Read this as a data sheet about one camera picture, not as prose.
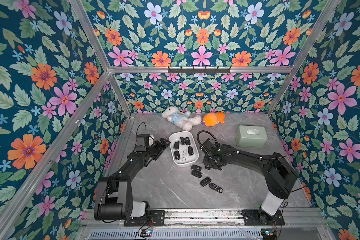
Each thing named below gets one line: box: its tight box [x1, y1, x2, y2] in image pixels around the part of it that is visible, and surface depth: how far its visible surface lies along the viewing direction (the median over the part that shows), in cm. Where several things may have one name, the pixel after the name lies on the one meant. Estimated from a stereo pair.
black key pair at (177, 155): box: [174, 151, 181, 160], surface depth 97 cm
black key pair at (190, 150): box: [187, 146, 194, 156], surface depth 100 cm
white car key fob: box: [181, 149, 187, 158], surface depth 98 cm
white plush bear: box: [161, 106, 202, 131], surface depth 109 cm
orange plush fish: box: [203, 111, 226, 127], surface depth 110 cm
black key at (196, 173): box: [191, 170, 203, 178], surface depth 90 cm
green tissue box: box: [235, 125, 268, 149], surface depth 100 cm
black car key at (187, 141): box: [184, 137, 191, 146], surface depth 104 cm
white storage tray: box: [169, 130, 200, 167], surface depth 101 cm
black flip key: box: [200, 176, 212, 187], surface depth 86 cm
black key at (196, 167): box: [191, 164, 202, 171], surface depth 92 cm
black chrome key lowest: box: [209, 183, 224, 193], surface depth 84 cm
